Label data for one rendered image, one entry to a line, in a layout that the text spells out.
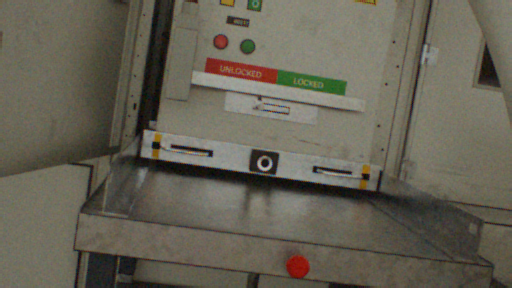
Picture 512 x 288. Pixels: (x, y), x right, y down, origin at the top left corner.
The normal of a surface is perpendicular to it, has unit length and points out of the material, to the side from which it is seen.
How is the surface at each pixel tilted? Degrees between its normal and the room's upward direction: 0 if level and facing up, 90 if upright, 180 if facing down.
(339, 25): 90
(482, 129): 90
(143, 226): 90
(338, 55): 90
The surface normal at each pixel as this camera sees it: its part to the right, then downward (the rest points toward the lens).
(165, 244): 0.12, 0.11
